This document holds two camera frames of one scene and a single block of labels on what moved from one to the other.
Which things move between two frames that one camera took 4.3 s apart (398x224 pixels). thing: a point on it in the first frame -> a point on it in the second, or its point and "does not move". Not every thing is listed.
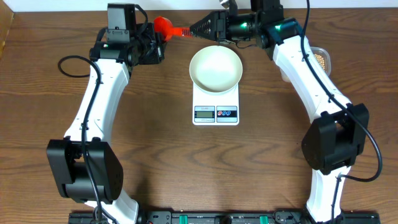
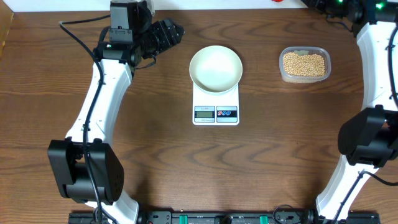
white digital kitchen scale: (216, 109) does not move
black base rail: (226, 217) does not move
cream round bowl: (216, 69) does not move
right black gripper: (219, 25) -> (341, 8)
